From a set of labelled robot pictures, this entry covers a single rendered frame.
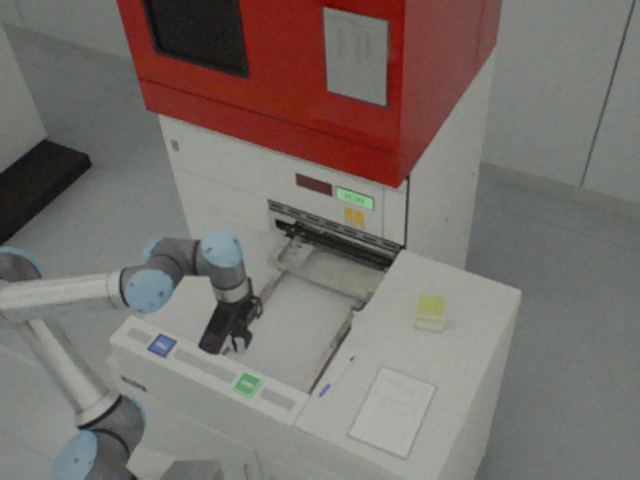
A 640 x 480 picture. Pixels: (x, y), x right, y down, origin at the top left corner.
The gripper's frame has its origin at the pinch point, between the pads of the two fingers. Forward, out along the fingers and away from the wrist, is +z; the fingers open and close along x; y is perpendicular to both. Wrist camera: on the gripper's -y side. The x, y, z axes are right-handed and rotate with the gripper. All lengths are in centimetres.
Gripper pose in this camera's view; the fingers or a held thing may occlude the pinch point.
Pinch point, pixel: (237, 352)
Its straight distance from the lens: 167.1
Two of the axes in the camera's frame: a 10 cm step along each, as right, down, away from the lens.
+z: 0.5, 6.9, 7.2
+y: 4.8, -6.5, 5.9
